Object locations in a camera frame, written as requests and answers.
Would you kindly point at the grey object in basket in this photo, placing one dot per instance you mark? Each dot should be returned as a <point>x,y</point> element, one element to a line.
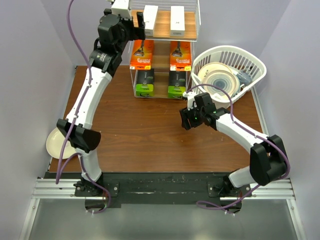
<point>244,78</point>

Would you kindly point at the cream plate in basket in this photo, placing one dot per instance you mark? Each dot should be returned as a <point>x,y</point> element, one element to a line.
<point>213,66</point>

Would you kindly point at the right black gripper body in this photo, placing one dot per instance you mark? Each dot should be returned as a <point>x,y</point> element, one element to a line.
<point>196,108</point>

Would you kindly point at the silver grey box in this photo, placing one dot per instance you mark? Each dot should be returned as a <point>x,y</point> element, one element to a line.
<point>177,22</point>

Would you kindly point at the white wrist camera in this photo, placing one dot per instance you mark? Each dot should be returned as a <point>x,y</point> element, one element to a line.
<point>121,8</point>
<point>190,97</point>

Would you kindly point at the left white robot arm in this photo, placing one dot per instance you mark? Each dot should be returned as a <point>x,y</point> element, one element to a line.
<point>114,32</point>

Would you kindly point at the white wire wooden shelf unit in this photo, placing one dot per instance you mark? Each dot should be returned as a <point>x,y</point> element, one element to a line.
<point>162,40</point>

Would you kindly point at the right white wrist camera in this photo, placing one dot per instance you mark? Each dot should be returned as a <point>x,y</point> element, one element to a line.
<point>190,97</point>

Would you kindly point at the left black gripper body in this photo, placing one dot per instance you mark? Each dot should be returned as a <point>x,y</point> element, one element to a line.
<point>127,26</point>

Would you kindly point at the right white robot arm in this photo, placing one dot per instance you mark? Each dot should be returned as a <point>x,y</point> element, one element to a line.
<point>268,159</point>

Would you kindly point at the orange razor box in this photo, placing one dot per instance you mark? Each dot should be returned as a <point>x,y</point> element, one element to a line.
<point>142,55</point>
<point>180,56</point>

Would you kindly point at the white small box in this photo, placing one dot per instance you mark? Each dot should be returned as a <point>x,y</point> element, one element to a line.
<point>150,13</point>

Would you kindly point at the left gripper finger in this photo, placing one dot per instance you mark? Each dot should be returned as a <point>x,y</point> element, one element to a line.
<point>139,33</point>
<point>140,19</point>

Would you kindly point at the black green razor box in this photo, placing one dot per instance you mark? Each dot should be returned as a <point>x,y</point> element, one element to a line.
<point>145,83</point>
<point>176,84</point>

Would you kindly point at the white plastic slatted basket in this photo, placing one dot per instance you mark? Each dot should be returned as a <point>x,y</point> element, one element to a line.
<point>237,59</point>

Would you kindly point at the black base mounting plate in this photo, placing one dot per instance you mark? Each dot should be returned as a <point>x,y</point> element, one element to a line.
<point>156,188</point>

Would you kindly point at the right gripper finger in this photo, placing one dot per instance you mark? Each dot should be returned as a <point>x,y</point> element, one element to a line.
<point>195,118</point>
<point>184,119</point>

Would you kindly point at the blue ringed plate in basket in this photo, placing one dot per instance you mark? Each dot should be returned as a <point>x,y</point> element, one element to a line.
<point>224,80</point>

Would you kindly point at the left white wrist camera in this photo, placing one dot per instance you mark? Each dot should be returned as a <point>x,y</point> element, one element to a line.
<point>121,8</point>

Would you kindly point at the cream plate on table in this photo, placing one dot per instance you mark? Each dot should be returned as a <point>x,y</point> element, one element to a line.
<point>54,143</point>

